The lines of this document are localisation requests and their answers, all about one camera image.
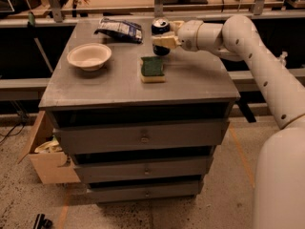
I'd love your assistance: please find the green yellow sponge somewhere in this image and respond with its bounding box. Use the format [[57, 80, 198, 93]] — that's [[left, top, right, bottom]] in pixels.
[[140, 56, 165, 83]]

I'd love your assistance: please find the wooden workbench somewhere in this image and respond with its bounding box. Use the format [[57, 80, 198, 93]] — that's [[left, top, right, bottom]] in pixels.
[[28, 0, 305, 18]]

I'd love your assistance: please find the blue pepsi can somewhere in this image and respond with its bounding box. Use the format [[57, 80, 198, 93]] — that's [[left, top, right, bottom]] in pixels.
[[151, 17, 172, 57]]

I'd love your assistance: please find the middle grey drawer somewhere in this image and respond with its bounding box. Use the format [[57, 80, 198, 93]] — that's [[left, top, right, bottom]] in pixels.
[[74, 156, 212, 183]]

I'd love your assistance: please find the cardboard box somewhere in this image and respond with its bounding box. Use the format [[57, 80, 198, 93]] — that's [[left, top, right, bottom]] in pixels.
[[17, 111, 80, 184]]

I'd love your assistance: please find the grey drawer cabinet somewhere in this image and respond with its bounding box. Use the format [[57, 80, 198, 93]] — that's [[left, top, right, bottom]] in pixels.
[[40, 18, 239, 190]]

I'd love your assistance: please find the top grey drawer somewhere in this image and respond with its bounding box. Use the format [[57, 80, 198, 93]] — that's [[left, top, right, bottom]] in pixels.
[[54, 119, 229, 155]]

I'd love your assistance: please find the blue white chip bag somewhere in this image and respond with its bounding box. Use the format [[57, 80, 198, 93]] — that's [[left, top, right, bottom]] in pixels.
[[94, 18, 143, 44]]

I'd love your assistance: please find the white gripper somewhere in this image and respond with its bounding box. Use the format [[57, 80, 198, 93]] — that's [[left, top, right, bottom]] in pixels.
[[152, 20, 203, 52]]

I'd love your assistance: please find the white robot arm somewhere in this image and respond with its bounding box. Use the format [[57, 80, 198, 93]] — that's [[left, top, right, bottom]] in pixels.
[[152, 15, 305, 229]]

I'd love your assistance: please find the black object on floor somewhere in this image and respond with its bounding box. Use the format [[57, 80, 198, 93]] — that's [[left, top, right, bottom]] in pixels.
[[32, 214, 53, 229]]

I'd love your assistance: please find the white paper bowl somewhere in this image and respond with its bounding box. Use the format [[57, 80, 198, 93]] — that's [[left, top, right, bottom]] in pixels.
[[67, 43, 112, 72]]

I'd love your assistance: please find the bottom grey drawer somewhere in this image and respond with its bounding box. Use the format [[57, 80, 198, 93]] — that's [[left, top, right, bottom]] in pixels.
[[87, 180, 202, 203]]

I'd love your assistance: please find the grey drawer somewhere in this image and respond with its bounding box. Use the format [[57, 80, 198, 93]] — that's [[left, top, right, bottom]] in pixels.
[[87, 180, 202, 203], [74, 156, 212, 183], [54, 119, 229, 155]]

